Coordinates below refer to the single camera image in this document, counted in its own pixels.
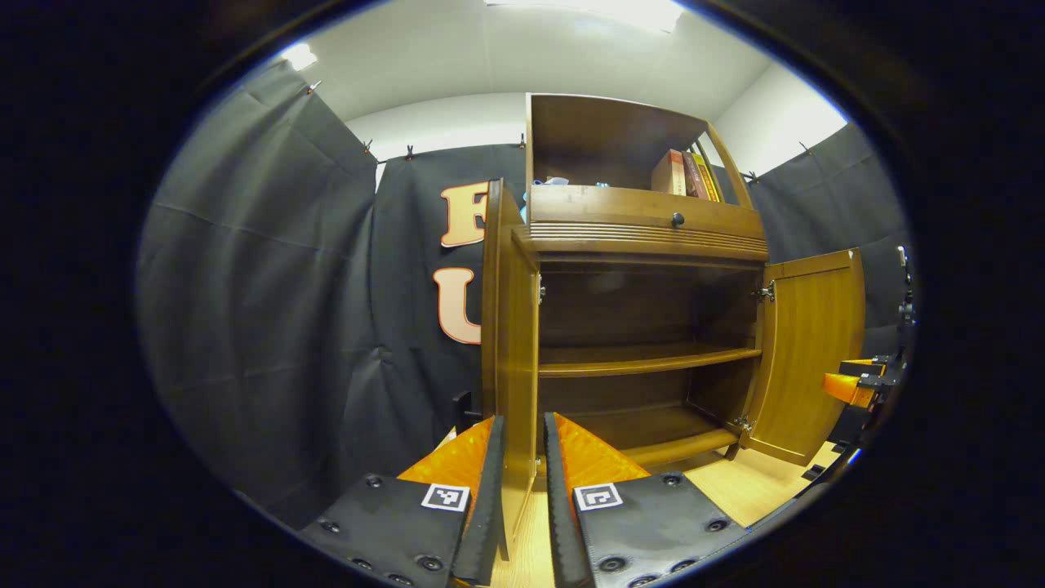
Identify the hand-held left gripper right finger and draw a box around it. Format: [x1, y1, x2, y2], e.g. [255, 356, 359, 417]
[543, 412, 748, 588]

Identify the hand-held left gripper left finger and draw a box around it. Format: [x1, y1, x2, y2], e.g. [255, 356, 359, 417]
[298, 414, 507, 588]

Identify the wooden shoe cabinet door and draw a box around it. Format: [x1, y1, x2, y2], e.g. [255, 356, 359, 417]
[480, 178, 541, 560]
[739, 248, 866, 467]

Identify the wooden double-door shoe cabinet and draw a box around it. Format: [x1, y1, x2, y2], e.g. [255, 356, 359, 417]
[513, 92, 772, 470]

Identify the wooden cabinet inner shelf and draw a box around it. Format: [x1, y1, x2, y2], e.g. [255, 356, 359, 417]
[537, 343, 763, 378]

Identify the wooden cabinet drawer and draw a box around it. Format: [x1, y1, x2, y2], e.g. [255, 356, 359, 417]
[529, 185, 767, 239]

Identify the yellow book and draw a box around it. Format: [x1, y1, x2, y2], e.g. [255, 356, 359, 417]
[694, 153, 723, 203]

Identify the brown hardcover book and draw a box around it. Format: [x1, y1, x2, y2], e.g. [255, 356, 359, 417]
[682, 151, 709, 200]

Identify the beige orange book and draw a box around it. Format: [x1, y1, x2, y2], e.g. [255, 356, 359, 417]
[651, 149, 687, 197]

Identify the black backdrop cloth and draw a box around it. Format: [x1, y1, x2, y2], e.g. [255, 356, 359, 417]
[135, 59, 911, 528]

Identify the large ceiling light panel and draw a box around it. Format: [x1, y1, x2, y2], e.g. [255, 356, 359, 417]
[482, 0, 687, 33]

